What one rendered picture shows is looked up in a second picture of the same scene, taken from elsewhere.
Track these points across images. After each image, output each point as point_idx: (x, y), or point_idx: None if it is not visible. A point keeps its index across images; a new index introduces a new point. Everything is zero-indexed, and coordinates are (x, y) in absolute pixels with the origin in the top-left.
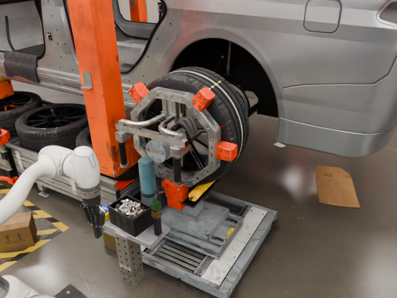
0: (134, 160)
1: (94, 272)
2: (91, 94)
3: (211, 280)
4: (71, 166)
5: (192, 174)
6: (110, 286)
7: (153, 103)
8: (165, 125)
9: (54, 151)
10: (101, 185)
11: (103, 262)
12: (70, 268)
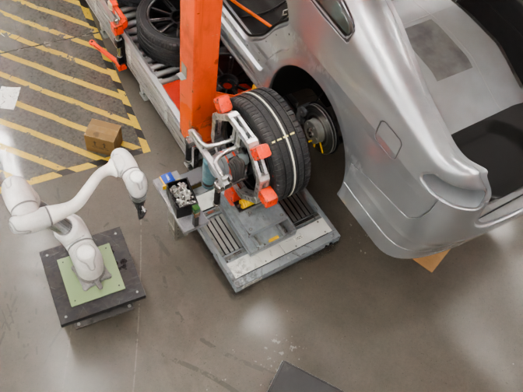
0: None
1: (151, 210)
2: (184, 81)
3: (232, 271)
4: (126, 181)
5: (250, 186)
6: (157, 230)
7: None
8: (222, 156)
9: (120, 161)
10: None
11: (162, 204)
12: None
